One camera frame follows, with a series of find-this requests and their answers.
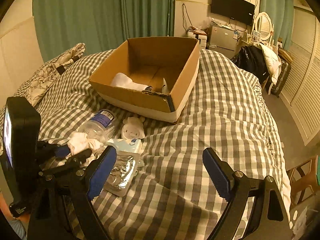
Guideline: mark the white louvered wardrobe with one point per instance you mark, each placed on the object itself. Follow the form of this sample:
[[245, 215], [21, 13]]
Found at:
[[301, 90]]

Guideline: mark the silver foil blister pack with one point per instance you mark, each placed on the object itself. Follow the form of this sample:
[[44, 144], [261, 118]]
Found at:
[[121, 175]]

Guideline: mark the silver mini fridge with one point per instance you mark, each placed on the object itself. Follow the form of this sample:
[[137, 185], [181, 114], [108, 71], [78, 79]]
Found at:
[[223, 38]]

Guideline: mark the person's left hand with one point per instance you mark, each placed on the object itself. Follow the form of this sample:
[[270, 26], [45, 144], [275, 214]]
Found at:
[[5, 210]]

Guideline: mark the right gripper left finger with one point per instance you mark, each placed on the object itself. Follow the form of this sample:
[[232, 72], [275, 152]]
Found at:
[[49, 216]]

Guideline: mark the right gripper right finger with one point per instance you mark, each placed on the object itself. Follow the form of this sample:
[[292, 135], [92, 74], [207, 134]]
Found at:
[[268, 218]]

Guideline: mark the white oval vanity mirror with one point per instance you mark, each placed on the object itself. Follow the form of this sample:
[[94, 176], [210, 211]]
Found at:
[[263, 28]]

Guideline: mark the white coat on chair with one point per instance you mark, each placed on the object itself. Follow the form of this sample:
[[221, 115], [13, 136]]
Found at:
[[272, 60]]

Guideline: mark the light blue tissue packet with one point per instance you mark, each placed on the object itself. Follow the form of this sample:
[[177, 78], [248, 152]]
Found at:
[[126, 145]]

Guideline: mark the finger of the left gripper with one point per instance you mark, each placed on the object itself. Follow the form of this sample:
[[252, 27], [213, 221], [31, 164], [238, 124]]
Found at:
[[45, 151], [72, 163]]

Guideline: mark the white plush toy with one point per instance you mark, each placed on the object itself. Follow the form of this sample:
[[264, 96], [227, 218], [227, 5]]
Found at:
[[133, 128]]

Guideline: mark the small green curtain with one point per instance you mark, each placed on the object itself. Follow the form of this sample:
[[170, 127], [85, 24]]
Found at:
[[281, 13]]

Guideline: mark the black jacket on chair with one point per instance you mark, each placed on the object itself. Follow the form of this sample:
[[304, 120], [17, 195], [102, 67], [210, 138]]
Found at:
[[251, 59]]

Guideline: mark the floral patterned folded blanket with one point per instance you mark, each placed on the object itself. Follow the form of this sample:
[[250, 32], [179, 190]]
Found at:
[[50, 72]]

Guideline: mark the white cloth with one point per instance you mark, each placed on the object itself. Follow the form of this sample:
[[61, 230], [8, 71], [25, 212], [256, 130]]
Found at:
[[79, 142]]

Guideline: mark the wooden stool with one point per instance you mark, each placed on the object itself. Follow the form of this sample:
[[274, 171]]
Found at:
[[304, 181]]

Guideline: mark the dark suitcase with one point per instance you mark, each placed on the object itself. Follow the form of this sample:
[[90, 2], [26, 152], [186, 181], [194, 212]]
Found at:
[[276, 89]]

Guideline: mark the grey checkered bed duvet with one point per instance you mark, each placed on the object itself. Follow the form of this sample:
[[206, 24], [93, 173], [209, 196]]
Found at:
[[172, 196]]

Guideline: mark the brown cardboard box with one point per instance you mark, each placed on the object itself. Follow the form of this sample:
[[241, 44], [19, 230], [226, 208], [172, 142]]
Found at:
[[169, 64]]

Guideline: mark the large green curtain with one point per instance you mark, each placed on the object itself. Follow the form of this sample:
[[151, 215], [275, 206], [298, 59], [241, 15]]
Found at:
[[100, 24]]

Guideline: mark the clear plastic water bottle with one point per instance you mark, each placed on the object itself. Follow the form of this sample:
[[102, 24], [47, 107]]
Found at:
[[100, 126]]

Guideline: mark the black wall television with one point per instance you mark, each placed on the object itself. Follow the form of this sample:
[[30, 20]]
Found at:
[[238, 10]]

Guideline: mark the grey knitted sock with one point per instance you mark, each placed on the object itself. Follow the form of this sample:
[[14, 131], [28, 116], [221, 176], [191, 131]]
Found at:
[[123, 81]]

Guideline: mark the white suitcase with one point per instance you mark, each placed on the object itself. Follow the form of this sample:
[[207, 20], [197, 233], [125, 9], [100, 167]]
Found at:
[[200, 35]]

